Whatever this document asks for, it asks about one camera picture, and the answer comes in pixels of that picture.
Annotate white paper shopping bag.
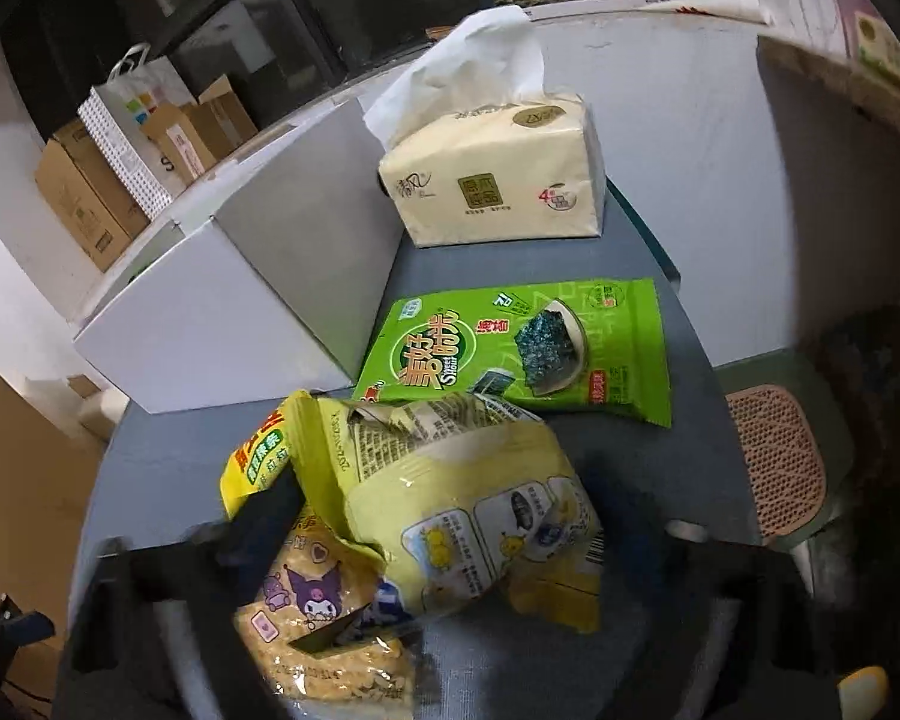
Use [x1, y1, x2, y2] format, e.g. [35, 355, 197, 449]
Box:
[105, 43, 200, 188]

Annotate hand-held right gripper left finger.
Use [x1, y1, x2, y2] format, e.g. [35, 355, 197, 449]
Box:
[52, 476, 308, 720]

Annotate black framed window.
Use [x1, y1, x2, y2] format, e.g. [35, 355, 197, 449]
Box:
[0, 0, 496, 136]

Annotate pale yellow carton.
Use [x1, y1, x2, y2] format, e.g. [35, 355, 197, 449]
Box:
[847, 11, 900, 83]

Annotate open brown cardboard box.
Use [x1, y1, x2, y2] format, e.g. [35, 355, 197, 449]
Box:
[0, 371, 110, 691]

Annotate rough wooden slab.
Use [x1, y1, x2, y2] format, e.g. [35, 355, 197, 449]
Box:
[757, 34, 900, 136]

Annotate brown mesh stool seat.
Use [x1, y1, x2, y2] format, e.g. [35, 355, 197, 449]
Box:
[724, 382, 827, 541]

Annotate pale yellow tissue pack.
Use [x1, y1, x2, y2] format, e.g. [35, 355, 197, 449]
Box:
[362, 4, 607, 248]

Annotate white sofa armrest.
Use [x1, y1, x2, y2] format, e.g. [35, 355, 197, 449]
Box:
[75, 388, 130, 442]

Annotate white cardboard box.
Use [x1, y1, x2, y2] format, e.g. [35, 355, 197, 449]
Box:
[73, 97, 407, 415]

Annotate white rolled paper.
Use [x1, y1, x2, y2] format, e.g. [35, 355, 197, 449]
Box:
[664, 0, 777, 27]

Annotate cartoon print noodle snack packet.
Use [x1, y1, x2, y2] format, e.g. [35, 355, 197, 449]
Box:
[220, 394, 421, 702]

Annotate large brown cardboard box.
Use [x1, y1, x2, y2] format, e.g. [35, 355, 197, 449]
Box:
[34, 120, 151, 273]

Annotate yellow object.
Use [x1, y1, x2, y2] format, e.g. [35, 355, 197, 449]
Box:
[832, 664, 890, 720]

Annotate small open cardboard box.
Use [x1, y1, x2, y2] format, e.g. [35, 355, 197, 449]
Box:
[141, 75, 260, 188]

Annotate polka dot paper bag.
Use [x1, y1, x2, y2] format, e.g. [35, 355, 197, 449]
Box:
[77, 82, 173, 218]

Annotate yellow snack bag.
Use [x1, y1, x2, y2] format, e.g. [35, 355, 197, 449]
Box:
[285, 390, 605, 635]

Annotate green seaweed snack packet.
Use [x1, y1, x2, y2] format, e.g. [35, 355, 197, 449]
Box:
[352, 277, 672, 428]

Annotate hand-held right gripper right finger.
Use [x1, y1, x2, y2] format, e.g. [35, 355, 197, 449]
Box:
[596, 465, 850, 720]

